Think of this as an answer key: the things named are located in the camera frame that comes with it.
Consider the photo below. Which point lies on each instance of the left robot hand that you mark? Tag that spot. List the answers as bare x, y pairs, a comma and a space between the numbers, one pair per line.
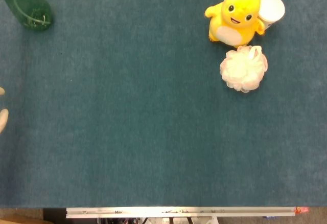
3, 120

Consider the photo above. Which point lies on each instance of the green glass bottle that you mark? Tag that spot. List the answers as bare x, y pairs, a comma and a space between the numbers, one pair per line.
28, 6

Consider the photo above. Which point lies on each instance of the teal felt table mat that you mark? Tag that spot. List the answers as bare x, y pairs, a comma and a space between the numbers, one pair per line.
153, 119

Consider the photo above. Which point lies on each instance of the pink mesh bath sponge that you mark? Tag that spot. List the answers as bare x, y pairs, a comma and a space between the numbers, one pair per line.
242, 71

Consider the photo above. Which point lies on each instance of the yellow duck plush toy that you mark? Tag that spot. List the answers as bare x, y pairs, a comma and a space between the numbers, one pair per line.
236, 17

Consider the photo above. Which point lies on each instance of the white paper cup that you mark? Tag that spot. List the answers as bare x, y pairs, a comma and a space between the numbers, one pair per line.
271, 9

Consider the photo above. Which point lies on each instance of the aluminium table edge rail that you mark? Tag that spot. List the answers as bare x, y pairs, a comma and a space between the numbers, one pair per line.
178, 211

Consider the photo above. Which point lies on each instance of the orange clip on rail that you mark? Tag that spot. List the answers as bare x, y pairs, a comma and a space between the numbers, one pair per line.
301, 210

